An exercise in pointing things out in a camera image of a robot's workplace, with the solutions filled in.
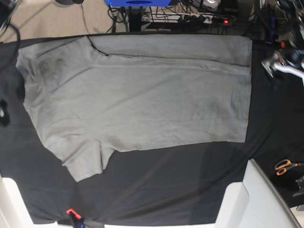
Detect black tablecloth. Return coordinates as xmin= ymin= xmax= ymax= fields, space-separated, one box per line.
xmin=0 ymin=41 xmax=304 ymax=226

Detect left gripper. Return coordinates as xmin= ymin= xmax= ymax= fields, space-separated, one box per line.
xmin=261 ymin=48 xmax=304 ymax=83

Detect white bin left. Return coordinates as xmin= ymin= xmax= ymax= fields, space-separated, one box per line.
xmin=0 ymin=177 xmax=34 ymax=228

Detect black table leg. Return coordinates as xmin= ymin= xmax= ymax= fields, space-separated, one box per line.
xmin=128 ymin=7 xmax=144 ymax=32

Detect dark metal object right edge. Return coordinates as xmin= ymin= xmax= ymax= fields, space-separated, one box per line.
xmin=293 ymin=176 xmax=304 ymax=197

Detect white bin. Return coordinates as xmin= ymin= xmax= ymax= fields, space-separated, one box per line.
xmin=0 ymin=177 xmax=34 ymax=228
xmin=214 ymin=159 xmax=301 ymax=228

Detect red black clamp right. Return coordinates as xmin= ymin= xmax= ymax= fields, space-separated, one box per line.
xmin=273 ymin=41 xmax=285 ymax=49

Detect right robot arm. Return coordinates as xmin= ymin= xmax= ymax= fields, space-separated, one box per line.
xmin=0 ymin=0 xmax=22 ymax=127

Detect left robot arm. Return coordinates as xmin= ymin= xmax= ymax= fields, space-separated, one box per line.
xmin=261 ymin=0 xmax=304 ymax=81

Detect power strip with red light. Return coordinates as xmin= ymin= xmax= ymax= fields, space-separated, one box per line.
xmin=142 ymin=12 xmax=236 ymax=25

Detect blue plastic bin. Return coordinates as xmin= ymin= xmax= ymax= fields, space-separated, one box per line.
xmin=105 ymin=0 xmax=171 ymax=7

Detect orange handled scissors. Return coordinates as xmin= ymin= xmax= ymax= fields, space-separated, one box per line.
xmin=275 ymin=159 xmax=304 ymax=176

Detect grey T-shirt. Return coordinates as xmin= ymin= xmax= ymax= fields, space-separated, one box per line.
xmin=16 ymin=35 xmax=252 ymax=181

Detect white bin right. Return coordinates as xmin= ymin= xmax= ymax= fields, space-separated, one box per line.
xmin=214 ymin=159 xmax=301 ymax=228

